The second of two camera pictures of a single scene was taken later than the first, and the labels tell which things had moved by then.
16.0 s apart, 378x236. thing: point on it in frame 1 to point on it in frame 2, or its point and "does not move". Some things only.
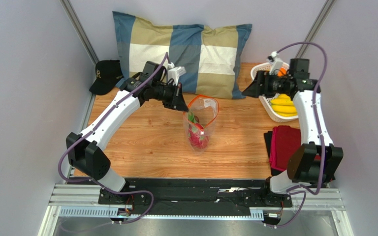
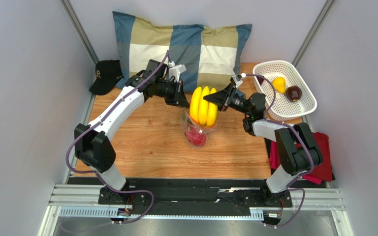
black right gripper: (262, 83) to (228, 99)
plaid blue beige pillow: (211, 58) does not move
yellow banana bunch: (284, 105) to (202, 110)
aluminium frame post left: (68, 7) does not move
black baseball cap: (109, 73) does not move
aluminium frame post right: (322, 16) does not move
